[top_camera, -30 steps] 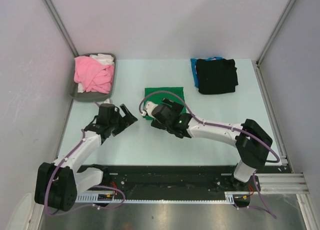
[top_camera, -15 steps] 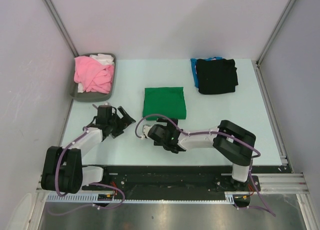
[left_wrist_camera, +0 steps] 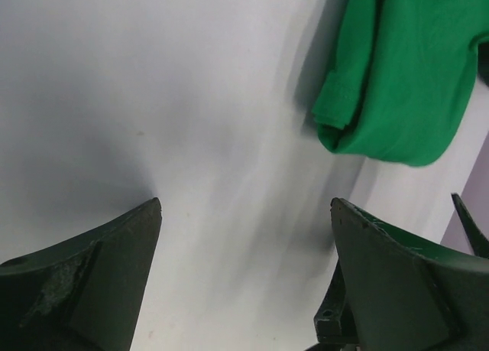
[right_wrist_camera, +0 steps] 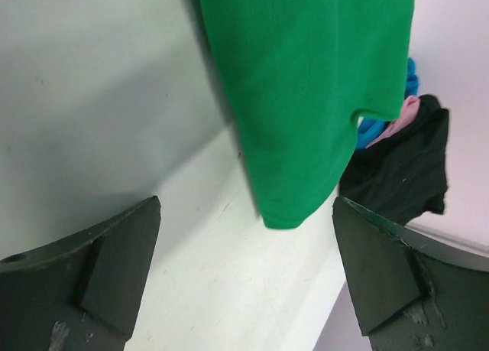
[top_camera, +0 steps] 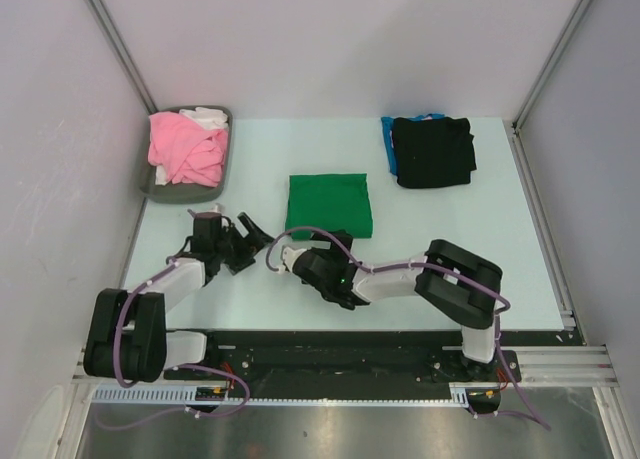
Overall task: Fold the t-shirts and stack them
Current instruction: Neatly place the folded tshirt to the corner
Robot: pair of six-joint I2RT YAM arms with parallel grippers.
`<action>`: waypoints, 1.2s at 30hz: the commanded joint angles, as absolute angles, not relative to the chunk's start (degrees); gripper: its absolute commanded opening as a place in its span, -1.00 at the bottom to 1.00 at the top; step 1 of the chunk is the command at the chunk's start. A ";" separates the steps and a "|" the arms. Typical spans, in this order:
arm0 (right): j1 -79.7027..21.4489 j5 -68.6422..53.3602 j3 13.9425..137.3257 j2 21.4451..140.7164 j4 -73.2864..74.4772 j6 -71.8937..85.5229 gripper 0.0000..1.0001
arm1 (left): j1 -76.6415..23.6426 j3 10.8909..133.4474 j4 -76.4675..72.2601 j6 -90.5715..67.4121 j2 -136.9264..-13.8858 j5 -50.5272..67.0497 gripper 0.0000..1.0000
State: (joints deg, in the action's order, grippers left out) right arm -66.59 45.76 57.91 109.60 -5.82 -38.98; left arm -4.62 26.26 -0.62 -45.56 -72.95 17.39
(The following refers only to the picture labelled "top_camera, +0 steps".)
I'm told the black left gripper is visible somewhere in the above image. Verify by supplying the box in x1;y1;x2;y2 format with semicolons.
214;213;276;275

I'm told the green t-shirt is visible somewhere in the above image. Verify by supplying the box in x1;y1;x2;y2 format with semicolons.
285;173;374;239

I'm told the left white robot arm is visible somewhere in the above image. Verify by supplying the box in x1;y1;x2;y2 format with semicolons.
82;209;274;388

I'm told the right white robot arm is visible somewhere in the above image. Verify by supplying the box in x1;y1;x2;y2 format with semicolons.
268;226;510;380

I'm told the grey plastic basket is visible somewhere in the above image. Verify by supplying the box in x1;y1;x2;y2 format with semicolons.
139;105;233;205

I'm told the pink t-shirt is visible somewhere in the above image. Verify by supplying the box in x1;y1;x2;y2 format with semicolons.
147;111;231;185

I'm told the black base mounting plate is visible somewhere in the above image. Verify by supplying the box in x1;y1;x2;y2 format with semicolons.
164;328;586;383

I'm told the folded black t-shirt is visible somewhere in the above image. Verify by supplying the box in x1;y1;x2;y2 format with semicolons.
391;117;477;189

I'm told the folded blue t-shirt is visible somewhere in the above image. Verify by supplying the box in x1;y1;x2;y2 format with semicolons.
380;113;445;176

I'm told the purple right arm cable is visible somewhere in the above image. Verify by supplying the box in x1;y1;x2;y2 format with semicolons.
264;227;551;431

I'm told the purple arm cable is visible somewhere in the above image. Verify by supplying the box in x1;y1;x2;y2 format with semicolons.
264;227;551;431
94;208;251;430

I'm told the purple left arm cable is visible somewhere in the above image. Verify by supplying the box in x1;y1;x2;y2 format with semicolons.
94;208;251;430

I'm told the white cable duct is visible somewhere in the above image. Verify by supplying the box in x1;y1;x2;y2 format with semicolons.
93;385;468;408

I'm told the aluminium frame rail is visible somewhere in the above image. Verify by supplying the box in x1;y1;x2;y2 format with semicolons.
72;343;614;385

